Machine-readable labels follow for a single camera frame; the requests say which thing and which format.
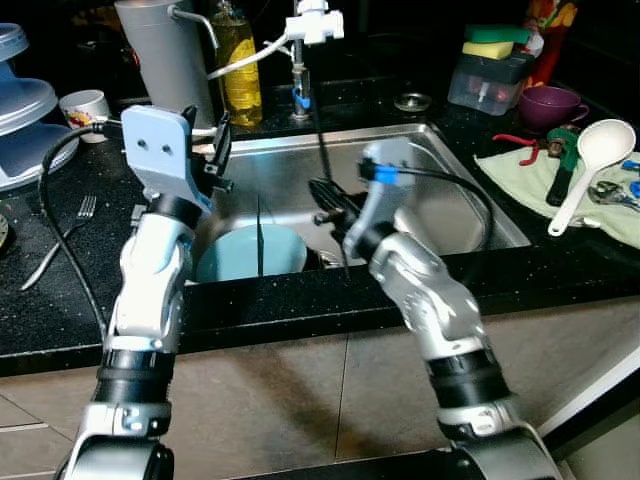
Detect black chopstick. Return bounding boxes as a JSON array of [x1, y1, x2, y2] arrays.
[[255, 192, 266, 279], [313, 60, 351, 273]]

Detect light blue plate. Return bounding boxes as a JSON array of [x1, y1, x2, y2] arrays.
[[194, 222, 309, 285]]

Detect grey cylindrical water filter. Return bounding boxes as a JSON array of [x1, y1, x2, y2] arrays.
[[113, 0, 218, 133]]

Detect stainless steel sink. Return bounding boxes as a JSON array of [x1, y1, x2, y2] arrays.
[[185, 122, 534, 293]]

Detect steel faucet pipe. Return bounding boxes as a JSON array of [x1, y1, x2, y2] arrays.
[[290, 42, 313, 124]]

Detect white printed mug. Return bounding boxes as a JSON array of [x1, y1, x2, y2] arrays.
[[58, 89, 114, 144]]

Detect steel fork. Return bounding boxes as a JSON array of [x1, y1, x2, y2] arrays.
[[19, 194, 99, 294]]

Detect white tap head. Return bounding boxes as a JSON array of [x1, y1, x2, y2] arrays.
[[284, 0, 347, 47]]

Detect pale green cloth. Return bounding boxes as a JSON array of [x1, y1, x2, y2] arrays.
[[472, 138, 640, 250]]

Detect white tiered plastic rack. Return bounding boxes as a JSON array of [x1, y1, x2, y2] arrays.
[[0, 22, 77, 194]]

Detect clear plastic container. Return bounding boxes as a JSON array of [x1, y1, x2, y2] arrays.
[[447, 52, 537, 117]]

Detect white plastic ladle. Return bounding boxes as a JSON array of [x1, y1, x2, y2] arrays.
[[546, 118, 638, 238]]

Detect grey cabinet door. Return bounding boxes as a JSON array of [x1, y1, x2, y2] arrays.
[[165, 328, 348, 471], [335, 295, 640, 463]]

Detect purple cup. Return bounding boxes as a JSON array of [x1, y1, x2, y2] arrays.
[[517, 85, 592, 137]]

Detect yellow green sponge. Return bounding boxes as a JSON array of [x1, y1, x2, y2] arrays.
[[462, 24, 534, 61]]

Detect black floor mat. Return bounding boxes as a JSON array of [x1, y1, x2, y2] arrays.
[[225, 448, 471, 480]]

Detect red yellow packet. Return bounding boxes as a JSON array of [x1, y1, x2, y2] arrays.
[[525, 0, 580, 89]]

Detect grey drawer front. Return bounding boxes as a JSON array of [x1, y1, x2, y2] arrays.
[[0, 355, 111, 429], [0, 422, 96, 480]]

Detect white hose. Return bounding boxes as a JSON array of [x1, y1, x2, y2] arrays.
[[205, 33, 298, 83]]

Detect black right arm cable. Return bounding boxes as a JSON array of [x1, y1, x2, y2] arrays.
[[393, 163, 498, 253]]

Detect red handled pliers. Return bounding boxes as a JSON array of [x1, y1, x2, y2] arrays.
[[491, 130, 553, 168]]

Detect green handled tool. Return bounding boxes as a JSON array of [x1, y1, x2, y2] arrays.
[[544, 125, 584, 209]]

